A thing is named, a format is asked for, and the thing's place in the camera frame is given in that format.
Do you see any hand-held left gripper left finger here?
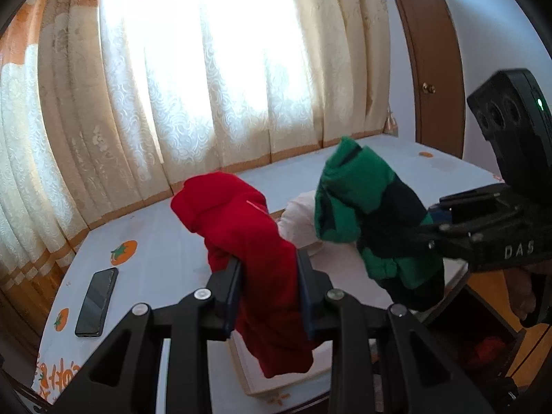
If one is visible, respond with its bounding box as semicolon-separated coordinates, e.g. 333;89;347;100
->
56;256;244;414

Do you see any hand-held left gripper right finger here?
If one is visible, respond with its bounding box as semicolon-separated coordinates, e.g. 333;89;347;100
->
295;248;492;414

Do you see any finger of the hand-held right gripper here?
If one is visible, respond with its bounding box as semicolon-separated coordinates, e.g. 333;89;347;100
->
431;183;524;225
401;222;486;265

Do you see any red underwear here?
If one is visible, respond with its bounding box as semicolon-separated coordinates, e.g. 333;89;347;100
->
466;335;510;369
171;172;315;379

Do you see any brown wooden drawer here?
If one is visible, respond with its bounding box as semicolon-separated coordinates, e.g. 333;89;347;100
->
414;285;544;393

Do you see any white cloth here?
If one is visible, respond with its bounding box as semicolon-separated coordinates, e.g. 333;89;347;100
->
276;190;328;259

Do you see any cream cardboard box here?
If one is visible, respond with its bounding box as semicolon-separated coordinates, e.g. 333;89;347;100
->
228;207;469;397

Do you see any green and black underwear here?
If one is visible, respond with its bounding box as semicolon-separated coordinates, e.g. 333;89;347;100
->
314;137;446;311

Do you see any person's right hand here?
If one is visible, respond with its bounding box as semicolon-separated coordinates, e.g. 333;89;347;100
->
504;265;539;322

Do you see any brown wooden door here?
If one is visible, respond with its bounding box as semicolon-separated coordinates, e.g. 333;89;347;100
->
384;0;469;160

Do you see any black smartphone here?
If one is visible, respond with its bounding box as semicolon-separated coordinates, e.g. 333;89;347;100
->
75;267;119;338

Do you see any cream patterned curtain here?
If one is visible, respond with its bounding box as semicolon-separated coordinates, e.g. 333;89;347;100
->
0;0;400;294

